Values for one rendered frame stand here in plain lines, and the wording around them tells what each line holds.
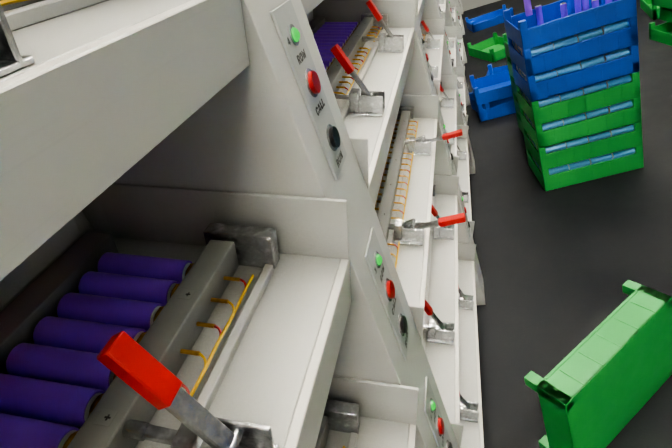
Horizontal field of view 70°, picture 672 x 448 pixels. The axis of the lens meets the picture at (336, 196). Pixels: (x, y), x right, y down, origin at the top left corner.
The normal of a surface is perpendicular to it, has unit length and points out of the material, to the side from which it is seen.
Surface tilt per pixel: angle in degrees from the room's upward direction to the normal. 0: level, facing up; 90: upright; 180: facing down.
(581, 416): 90
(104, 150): 107
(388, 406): 90
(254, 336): 17
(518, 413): 0
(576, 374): 0
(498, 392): 0
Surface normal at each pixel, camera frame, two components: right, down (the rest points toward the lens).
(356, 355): -0.20, 0.53
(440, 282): -0.04, -0.85
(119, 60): 0.98, 0.07
